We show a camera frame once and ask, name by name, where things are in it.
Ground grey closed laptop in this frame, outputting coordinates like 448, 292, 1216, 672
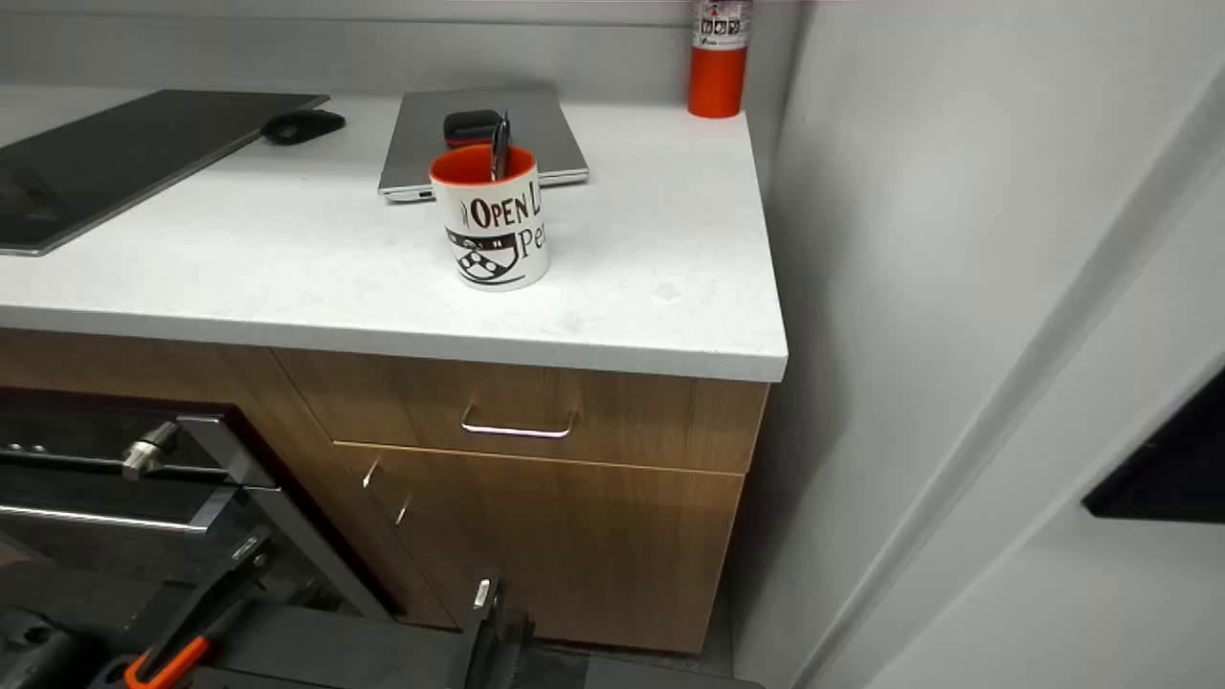
381, 85, 591, 201

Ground black perforated robot table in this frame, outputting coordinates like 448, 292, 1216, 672
0, 389, 755, 689

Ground wooden cabinet with drawer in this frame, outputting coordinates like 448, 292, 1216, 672
0, 330, 769, 653

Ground white mug orange interior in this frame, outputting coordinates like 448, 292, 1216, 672
429, 146, 552, 292

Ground black computer mouse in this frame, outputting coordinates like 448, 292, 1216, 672
259, 111, 344, 146

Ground silver drawer handle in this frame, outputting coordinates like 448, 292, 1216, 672
461, 405, 580, 439

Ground black orange clamp near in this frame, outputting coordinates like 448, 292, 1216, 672
87, 536, 271, 689

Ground black induction cooktop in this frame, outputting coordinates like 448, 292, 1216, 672
0, 89, 319, 255

